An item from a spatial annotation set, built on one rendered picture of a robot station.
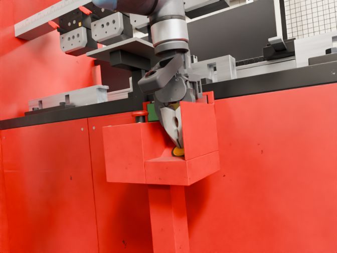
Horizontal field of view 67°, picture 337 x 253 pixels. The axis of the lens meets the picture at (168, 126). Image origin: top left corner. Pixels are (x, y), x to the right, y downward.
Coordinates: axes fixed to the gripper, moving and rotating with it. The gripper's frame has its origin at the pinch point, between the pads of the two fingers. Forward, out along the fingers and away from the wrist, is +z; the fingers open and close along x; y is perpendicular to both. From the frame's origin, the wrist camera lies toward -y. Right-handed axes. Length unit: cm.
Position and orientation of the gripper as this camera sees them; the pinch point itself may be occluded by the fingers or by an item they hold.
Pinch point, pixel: (179, 142)
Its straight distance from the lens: 53.2
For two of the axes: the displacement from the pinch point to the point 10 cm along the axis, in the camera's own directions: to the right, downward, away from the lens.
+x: -8.5, 0.8, 5.2
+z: 1.4, 9.9, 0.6
